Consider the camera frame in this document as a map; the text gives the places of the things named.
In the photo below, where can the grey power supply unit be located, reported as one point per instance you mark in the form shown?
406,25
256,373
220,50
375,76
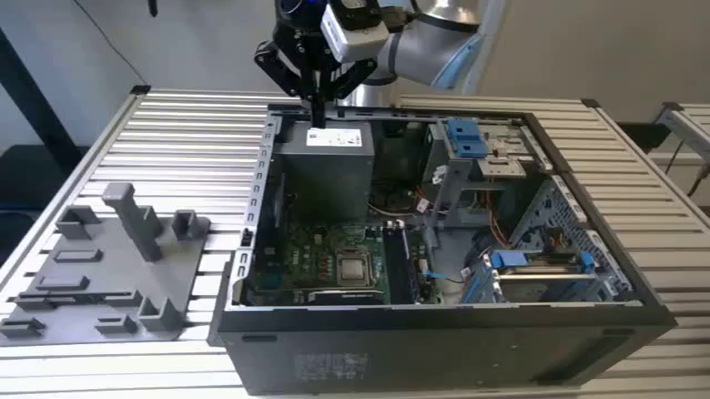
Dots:
327,178

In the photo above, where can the white RAM slot latch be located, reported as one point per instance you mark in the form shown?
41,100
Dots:
395,225

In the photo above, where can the black PC case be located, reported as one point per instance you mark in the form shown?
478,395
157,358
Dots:
388,353

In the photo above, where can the CPU socket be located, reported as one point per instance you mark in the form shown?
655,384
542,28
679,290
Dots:
352,252

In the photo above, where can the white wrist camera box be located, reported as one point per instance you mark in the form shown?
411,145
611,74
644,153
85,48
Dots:
355,37

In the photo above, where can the grey parts rack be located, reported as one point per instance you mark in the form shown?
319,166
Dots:
121,266

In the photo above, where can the black table corner cap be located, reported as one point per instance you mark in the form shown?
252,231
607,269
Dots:
591,104
672,106
141,89

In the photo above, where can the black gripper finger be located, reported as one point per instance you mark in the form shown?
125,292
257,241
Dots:
280,66
355,79

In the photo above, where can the black desk frame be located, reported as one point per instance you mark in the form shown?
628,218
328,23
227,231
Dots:
39,104

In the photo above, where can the black box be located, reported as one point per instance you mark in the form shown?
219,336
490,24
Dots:
643,137

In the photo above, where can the black graphics card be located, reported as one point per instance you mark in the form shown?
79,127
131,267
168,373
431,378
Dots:
345,297

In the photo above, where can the silver CPU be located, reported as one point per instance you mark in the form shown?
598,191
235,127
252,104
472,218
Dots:
355,269

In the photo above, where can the blue disk carrier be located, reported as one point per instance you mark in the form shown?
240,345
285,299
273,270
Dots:
507,259
463,131

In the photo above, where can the silver drive cage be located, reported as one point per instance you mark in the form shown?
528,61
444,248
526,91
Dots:
502,168

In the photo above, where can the white vertical profile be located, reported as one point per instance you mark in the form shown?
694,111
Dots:
494,50

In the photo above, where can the black RAM slot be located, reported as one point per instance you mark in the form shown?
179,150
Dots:
398,266
404,266

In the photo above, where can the green motherboard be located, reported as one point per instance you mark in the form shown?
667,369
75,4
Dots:
309,253

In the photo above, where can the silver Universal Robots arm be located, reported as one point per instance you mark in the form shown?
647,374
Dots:
422,45

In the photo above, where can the slatted aluminium side table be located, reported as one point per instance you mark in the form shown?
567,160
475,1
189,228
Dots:
695,124

